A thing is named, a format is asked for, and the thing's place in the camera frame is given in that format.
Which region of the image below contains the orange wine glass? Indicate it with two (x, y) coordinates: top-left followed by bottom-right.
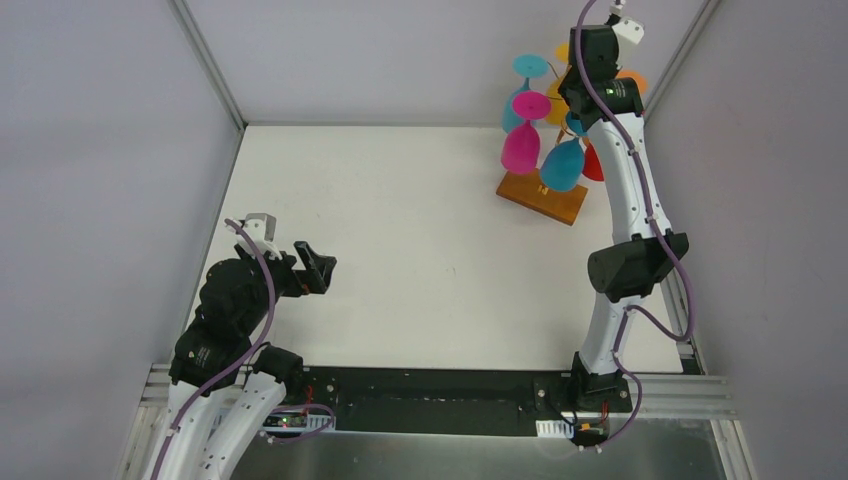
(617, 69), (649, 96)

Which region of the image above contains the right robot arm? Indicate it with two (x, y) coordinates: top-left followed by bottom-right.
(558, 16), (689, 412)

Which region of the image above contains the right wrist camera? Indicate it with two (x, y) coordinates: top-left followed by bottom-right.
(607, 0), (645, 47)

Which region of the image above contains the pink wine glass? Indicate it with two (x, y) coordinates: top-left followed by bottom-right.
(500, 90), (551, 175)

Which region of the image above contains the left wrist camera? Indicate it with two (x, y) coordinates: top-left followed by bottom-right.
(237, 213), (280, 259)

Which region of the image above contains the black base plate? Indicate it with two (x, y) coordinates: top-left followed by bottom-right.
(284, 366), (635, 437)

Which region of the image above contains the gold rack with wooden base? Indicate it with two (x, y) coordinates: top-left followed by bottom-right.
(496, 62), (589, 227)

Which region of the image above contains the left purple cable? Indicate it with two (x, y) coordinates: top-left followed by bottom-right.
(148, 218), (336, 480)

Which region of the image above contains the blue wine glass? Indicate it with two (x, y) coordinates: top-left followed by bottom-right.
(540, 112), (585, 192)

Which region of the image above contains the yellow wine glass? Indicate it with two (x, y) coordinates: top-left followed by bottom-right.
(545, 42), (570, 127)

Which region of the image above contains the red wine glass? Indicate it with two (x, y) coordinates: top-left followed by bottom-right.
(582, 143), (604, 182)

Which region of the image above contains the teal wine glass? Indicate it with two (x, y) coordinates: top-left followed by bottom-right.
(501, 54), (549, 134)

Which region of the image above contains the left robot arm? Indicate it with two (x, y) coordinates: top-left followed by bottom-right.
(143, 241), (337, 479)

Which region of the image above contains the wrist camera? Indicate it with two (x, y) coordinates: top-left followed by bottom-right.
(237, 213), (280, 259)
(607, 0), (645, 47)

